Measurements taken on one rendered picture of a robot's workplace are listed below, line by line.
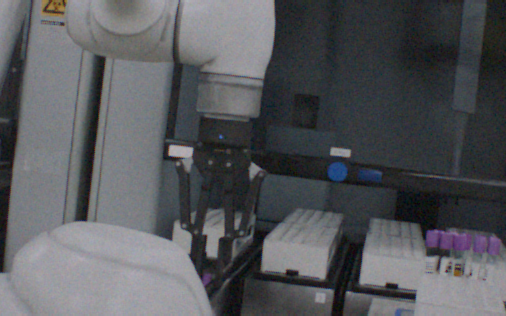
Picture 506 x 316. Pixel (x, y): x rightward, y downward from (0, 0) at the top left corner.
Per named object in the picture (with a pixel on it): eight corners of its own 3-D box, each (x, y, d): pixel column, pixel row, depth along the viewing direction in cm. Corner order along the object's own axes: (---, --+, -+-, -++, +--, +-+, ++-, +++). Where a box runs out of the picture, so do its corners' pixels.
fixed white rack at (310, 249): (277, 256, 215) (281, 221, 214) (333, 263, 214) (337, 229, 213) (258, 279, 185) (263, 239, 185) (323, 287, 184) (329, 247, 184)
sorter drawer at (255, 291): (280, 267, 250) (285, 224, 250) (346, 276, 249) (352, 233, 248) (234, 329, 178) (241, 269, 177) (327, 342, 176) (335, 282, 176)
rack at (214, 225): (198, 240, 223) (202, 207, 223) (252, 248, 222) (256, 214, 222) (169, 260, 194) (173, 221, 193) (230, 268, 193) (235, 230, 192)
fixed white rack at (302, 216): (292, 238, 246) (295, 207, 246) (341, 244, 245) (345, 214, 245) (278, 255, 217) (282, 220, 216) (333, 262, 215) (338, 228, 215)
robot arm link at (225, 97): (204, 74, 174) (199, 115, 175) (194, 72, 165) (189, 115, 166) (267, 81, 173) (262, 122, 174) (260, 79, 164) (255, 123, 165)
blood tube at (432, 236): (415, 314, 156) (425, 230, 155) (427, 314, 156) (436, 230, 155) (419, 316, 154) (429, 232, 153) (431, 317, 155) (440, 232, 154)
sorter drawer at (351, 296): (353, 277, 248) (359, 234, 248) (419, 285, 247) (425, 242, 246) (336, 343, 176) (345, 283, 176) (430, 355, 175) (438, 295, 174)
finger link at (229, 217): (226, 159, 172) (236, 159, 172) (227, 238, 172) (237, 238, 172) (222, 160, 168) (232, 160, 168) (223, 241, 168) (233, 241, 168)
